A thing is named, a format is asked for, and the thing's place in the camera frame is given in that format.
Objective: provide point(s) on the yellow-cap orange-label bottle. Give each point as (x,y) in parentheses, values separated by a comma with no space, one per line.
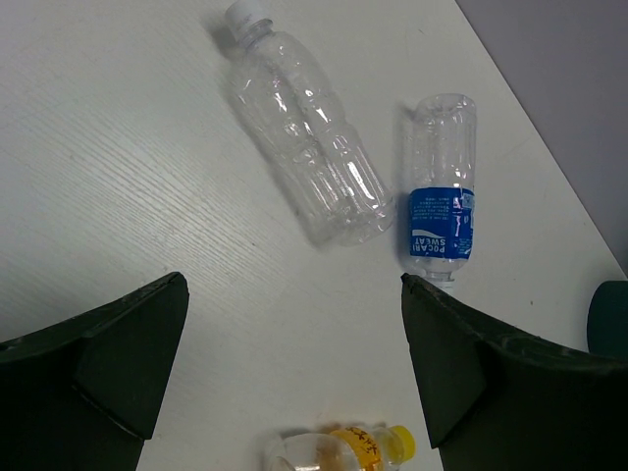
(344,449)

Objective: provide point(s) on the Pocari Sweat bottle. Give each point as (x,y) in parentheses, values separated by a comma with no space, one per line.
(438,181)

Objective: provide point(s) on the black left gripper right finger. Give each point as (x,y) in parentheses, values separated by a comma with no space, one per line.
(495,397)

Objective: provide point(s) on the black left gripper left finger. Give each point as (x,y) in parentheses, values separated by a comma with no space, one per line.
(86,393)

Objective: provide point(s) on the dark green ribbed bin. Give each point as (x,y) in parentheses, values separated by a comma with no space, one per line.
(607,323)

